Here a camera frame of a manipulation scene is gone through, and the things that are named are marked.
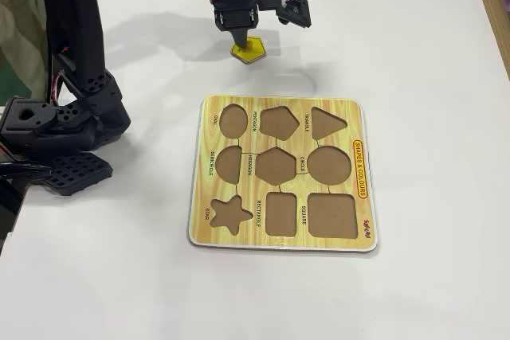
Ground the wooden shape puzzle board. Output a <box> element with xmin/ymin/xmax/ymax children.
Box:
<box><xmin>186</xmin><ymin>95</ymin><xmax>380</xmax><ymax>254</ymax></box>

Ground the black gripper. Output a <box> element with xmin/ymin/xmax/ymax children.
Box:
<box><xmin>209</xmin><ymin>0</ymin><xmax>261</xmax><ymax>49</ymax></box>

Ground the black table clamp handle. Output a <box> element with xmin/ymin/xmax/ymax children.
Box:
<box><xmin>0</xmin><ymin>160</ymin><xmax>53</xmax><ymax>182</ymax></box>

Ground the floral green cloth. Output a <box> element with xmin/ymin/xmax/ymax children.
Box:
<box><xmin>0</xmin><ymin>0</ymin><xmax>49</xmax><ymax>90</ymax></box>

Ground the red base servo cable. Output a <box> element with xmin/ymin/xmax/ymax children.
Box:
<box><xmin>47</xmin><ymin>47</ymin><xmax>71</xmax><ymax>106</ymax></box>

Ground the yellow pentagon puzzle piece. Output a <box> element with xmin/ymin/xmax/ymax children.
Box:
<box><xmin>229</xmin><ymin>36</ymin><xmax>266</xmax><ymax>65</ymax></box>

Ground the black grid base plate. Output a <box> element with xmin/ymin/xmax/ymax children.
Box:
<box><xmin>41</xmin><ymin>151</ymin><xmax>115</xmax><ymax>197</ymax></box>

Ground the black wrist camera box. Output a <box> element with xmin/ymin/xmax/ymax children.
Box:
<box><xmin>258</xmin><ymin>0</ymin><xmax>312</xmax><ymax>30</ymax></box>

